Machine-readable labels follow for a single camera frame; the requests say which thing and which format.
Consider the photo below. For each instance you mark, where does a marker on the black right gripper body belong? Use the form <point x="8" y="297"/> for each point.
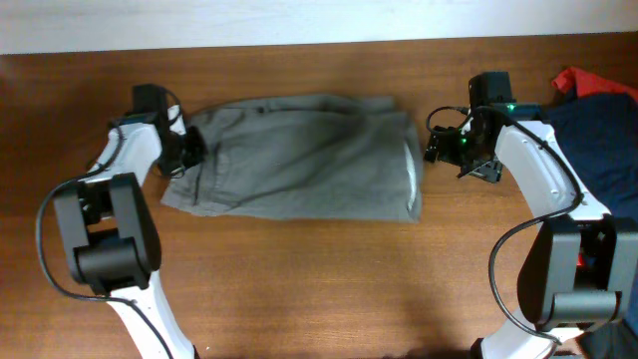
<point x="461" y="150"/>

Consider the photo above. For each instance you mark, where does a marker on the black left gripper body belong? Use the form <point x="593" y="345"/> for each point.
<point x="185" y="152"/>

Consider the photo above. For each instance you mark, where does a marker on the grey shorts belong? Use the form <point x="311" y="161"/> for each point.
<point x="315" y="156"/>

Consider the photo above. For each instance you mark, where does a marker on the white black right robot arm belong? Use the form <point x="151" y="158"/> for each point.
<point x="578" y="274"/>

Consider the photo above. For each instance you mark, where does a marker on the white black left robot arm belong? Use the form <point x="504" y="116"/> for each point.
<point x="110" y="240"/>

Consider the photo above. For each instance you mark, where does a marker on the navy blue garment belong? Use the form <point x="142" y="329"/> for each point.
<point x="598" y="135"/>

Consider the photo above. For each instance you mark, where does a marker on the red garment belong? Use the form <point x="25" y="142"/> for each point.
<point x="586" y="84"/>

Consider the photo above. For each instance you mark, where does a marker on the dark green garment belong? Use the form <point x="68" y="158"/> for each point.
<point x="611" y="341"/>

